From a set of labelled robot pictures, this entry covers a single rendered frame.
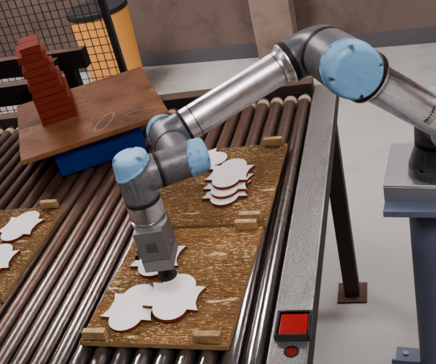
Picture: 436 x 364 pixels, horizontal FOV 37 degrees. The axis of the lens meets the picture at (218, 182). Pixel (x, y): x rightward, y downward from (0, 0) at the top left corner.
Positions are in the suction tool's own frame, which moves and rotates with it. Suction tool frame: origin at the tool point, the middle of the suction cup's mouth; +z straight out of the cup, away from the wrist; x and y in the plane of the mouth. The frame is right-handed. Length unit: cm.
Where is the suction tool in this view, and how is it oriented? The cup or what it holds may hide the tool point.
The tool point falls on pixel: (167, 275)
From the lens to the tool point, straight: 149.5
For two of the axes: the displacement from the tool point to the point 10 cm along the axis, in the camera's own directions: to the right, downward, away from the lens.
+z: 2.1, 8.3, 5.1
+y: -0.7, 5.4, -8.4
